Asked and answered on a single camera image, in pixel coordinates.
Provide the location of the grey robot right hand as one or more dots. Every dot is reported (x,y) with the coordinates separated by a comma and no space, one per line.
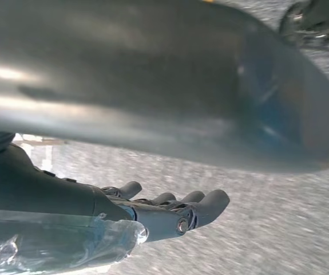
(38,189)

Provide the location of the clear plastic film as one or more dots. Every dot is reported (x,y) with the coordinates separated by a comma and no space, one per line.
(66,243)

